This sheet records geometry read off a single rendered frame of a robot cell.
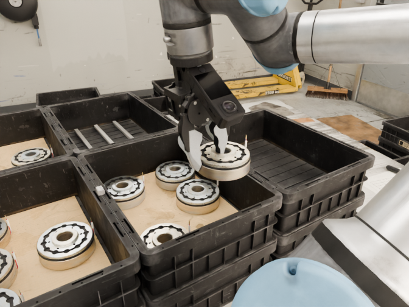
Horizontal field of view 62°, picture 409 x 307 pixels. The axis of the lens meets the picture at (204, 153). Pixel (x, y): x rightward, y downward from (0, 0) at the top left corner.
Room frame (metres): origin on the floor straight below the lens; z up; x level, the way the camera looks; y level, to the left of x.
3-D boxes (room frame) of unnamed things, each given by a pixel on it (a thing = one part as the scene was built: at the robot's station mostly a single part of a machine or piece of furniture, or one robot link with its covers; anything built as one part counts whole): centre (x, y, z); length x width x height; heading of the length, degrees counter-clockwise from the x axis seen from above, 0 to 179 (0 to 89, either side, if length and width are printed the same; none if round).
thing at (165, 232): (0.50, 0.08, 0.86); 0.05 x 0.05 x 0.01
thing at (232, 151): (0.58, -0.04, 1.01); 0.05 x 0.05 x 0.01
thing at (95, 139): (0.97, 0.29, 0.87); 0.40 x 0.30 x 0.11; 33
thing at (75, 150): (0.97, 0.29, 0.92); 0.40 x 0.30 x 0.02; 33
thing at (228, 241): (0.63, 0.07, 0.87); 0.40 x 0.30 x 0.11; 33
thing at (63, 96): (2.19, 0.90, 0.37); 0.40 x 0.30 x 0.45; 113
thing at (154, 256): (0.63, 0.07, 0.92); 0.40 x 0.30 x 0.02; 33
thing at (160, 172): (0.77, 0.08, 0.86); 0.10 x 0.10 x 0.01
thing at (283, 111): (1.63, -0.33, 0.71); 0.22 x 0.19 x 0.01; 23
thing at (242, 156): (0.58, -0.04, 1.01); 0.10 x 0.10 x 0.01
